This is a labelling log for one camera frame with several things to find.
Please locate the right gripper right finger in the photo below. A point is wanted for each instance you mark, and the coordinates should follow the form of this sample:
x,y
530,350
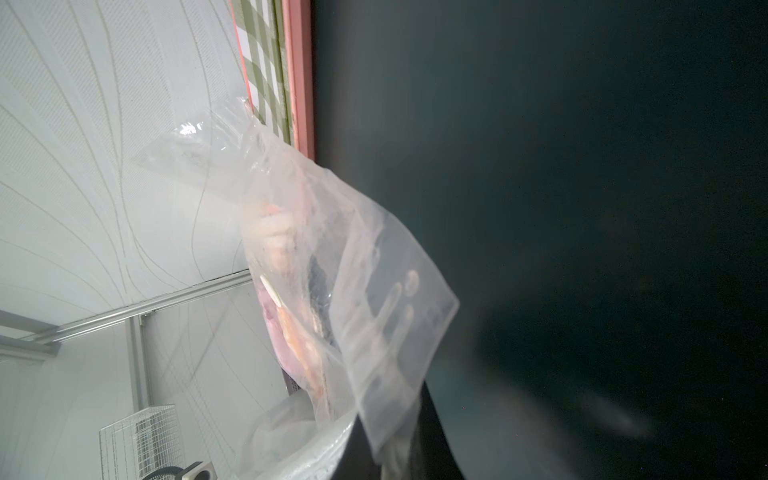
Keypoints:
x,y
430,456

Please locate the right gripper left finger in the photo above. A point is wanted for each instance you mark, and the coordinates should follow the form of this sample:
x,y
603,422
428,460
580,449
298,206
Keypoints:
x,y
357,462

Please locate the orange lettered towel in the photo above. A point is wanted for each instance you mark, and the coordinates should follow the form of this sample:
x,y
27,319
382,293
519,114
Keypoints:
x,y
299,357

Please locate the clear plastic vacuum bag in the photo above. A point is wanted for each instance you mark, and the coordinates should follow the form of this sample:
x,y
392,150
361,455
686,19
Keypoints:
x,y
374,302

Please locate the pink towel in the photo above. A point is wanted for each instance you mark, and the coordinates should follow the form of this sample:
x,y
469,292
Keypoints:
x,y
274,230

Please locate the green table mat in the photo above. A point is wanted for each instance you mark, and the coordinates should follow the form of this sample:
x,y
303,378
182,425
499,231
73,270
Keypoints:
x,y
591,179

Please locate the green checkered cloth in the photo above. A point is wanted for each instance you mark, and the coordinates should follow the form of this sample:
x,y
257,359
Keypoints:
x,y
261,40

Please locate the white wire basket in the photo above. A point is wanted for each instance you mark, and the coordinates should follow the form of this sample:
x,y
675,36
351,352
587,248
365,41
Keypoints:
x,y
137,446

